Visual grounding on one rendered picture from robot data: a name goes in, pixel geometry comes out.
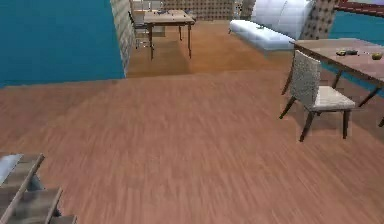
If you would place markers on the small brown wooden table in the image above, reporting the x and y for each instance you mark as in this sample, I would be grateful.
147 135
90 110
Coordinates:
168 16

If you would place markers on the grey metal chair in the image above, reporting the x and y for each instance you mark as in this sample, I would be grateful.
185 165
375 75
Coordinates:
139 23

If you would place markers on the beige upholstered chair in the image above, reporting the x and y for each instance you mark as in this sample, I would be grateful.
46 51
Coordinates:
310 86

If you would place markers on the white tufted sofa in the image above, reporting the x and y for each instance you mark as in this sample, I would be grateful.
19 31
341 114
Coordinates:
276 23

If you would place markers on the small yellow-green food item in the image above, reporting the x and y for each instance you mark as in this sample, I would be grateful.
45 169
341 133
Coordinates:
340 52

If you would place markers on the brown wooden dining table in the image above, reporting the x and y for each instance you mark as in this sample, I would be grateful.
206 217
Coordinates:
353 60

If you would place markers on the dark remote control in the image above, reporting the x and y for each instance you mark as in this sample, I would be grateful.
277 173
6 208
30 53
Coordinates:
352 52

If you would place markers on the brown wooden slatted shelf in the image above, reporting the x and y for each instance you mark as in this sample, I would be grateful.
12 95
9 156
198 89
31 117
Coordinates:
26 200

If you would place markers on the small olive round item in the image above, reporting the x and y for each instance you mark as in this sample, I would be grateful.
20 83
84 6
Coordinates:
377 56

